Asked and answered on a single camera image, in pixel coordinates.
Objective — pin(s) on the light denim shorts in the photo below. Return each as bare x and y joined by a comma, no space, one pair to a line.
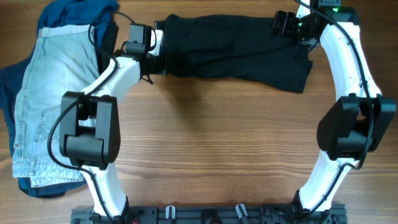
63,60

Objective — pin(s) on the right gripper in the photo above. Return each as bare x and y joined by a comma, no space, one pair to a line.
288,18

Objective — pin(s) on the dark blue garment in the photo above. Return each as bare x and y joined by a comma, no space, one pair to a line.
95,14

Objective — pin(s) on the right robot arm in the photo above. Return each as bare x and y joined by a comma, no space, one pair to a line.
354,125

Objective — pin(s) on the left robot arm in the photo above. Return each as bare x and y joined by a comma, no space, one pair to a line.
90,134

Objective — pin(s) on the black shorts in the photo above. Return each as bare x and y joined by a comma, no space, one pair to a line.
226,46

